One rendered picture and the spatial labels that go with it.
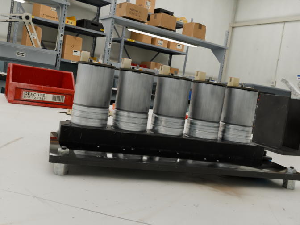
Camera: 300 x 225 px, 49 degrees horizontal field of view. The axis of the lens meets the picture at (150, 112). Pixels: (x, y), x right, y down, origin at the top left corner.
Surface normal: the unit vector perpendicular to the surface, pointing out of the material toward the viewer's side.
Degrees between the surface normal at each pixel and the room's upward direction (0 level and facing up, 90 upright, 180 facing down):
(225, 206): 0
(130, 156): 0
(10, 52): 90
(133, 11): 90
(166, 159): 0
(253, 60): 90
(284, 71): 90
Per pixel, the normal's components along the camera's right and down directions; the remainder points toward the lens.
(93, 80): 0.16, 0.10
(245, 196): 0.15, -0.99
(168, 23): 0.59, 0.15
